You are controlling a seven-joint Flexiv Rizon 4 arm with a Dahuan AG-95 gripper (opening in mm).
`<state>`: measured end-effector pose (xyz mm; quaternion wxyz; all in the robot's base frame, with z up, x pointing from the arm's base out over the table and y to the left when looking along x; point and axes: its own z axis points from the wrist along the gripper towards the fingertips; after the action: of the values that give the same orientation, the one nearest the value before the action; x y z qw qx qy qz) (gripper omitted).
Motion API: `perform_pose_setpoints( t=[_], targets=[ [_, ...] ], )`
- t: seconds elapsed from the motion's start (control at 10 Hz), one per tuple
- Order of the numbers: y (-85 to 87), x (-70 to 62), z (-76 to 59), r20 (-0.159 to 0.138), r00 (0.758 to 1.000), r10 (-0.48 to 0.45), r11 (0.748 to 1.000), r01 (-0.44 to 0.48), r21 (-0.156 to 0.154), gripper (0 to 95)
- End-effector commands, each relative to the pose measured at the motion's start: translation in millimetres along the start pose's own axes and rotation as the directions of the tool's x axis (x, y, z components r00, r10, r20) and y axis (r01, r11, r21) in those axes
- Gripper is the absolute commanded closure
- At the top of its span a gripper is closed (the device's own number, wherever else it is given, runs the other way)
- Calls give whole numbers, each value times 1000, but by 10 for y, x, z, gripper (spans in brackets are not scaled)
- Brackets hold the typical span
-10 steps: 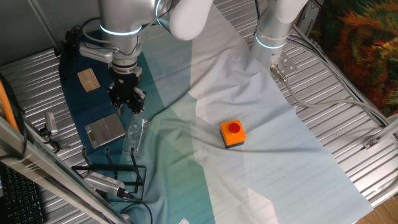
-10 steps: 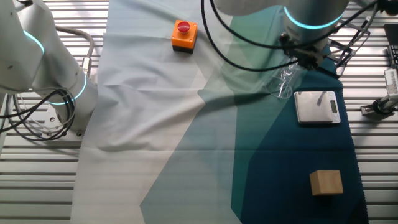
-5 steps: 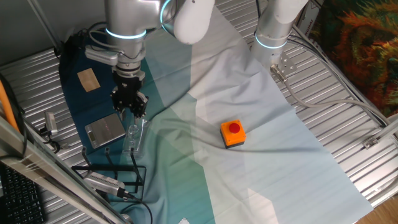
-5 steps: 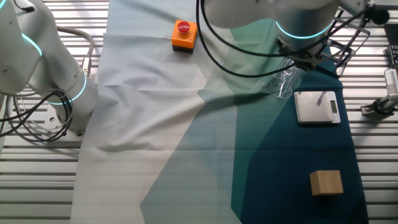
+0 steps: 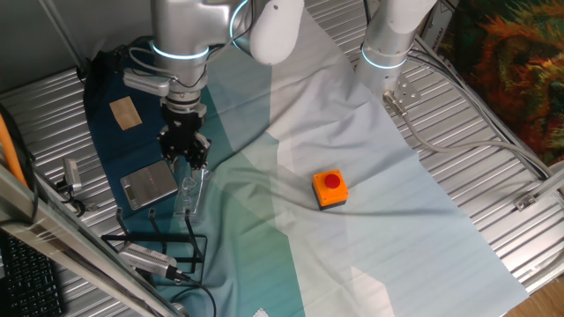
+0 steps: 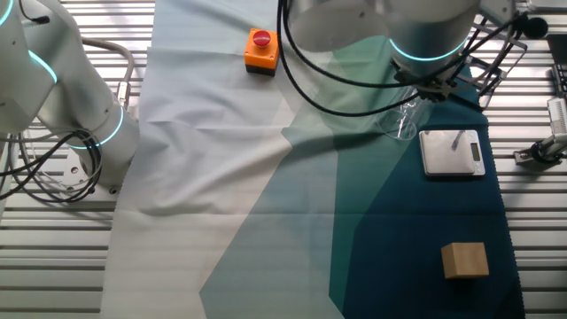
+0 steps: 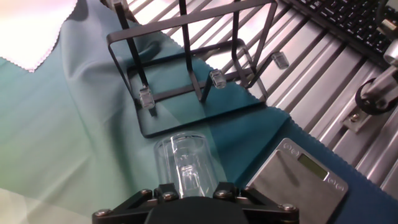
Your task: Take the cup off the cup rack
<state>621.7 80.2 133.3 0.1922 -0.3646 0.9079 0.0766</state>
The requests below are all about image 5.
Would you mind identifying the small camera on mount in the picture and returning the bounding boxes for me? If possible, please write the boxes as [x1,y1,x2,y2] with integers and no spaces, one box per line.
[55,157,99,212]

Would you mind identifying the black keyboard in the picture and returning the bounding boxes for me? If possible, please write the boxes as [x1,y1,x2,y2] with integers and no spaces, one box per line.
[0,231,65,317]

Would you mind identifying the black wire cup rack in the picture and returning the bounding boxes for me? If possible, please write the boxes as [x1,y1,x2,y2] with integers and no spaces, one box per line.
[100,206,209,285]

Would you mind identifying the orange pole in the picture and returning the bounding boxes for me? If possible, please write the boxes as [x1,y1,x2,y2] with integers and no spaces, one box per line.
[0,112,24,188]

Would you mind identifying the small metal bracket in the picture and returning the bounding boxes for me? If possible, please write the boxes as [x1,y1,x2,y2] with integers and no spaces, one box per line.
[513,192,538,211]

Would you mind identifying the thick grey base cable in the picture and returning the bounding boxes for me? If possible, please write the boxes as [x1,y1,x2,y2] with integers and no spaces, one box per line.
[382,90,557,178]

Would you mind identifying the silver depth camera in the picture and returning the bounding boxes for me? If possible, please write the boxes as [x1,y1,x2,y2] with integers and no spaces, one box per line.
[117,241,193,284]

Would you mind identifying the teal and white tablecloth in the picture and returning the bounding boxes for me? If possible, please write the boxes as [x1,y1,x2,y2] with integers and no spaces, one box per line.
[83,0,530,317]

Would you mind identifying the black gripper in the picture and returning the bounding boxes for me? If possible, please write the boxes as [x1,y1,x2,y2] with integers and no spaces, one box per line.
[158,104,212,173]

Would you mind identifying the aluminium frame beam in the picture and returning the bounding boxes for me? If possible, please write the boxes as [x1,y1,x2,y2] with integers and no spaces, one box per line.
[0,165,184,317]

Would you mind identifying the orange emergency stop button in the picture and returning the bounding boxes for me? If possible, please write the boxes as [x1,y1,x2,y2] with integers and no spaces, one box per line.
[311,168,350,211]

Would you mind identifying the silver digital kitchen scale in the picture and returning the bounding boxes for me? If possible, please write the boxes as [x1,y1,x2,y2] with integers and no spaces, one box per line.
[119,159,180,211]

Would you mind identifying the clear glass cup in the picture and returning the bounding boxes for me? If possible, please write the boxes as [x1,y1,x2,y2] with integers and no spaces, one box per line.
[174,166,213,222]

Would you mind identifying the black camera cable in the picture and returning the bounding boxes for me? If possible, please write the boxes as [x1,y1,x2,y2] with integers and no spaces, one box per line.
[175,272,218,317]

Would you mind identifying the wooden block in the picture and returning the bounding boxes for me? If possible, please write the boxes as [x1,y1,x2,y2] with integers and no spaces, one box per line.
[108,95,144,131]

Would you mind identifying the colourful patterned fabric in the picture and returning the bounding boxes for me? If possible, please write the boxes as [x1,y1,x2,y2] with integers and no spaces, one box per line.
[440,0,564,166]

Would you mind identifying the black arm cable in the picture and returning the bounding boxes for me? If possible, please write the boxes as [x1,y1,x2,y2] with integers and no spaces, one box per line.
[184,0,256,89]
[360,0,372,49]

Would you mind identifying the cardboard box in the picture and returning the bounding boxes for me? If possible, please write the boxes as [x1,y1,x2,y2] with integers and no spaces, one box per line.
[418,0,462,43]

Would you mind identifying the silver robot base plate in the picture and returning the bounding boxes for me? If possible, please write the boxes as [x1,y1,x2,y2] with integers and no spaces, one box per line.
[382,72,422,118]

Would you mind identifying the grey metal pole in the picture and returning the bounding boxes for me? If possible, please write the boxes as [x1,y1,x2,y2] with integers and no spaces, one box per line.
[38,0,89,74]

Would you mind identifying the aluminium profile bar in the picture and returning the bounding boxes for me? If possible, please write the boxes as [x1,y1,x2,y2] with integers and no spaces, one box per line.
[526,160,564,208]

